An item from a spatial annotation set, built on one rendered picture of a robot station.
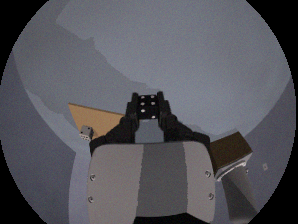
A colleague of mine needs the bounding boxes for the black die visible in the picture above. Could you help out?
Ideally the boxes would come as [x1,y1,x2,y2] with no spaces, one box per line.
[138,95,158,120]

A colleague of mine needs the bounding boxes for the white die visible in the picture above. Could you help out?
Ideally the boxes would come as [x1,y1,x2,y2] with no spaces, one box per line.
[79,125,94,141]

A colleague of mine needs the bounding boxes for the tan flat mat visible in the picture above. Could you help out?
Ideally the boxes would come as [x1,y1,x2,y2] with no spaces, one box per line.
[68,103,125,139]

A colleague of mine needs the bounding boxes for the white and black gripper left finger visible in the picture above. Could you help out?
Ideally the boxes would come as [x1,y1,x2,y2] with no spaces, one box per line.
[89,92,140,157]

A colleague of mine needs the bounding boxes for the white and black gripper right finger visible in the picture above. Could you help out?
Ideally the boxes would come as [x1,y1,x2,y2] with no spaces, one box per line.
[157,91,210,153]

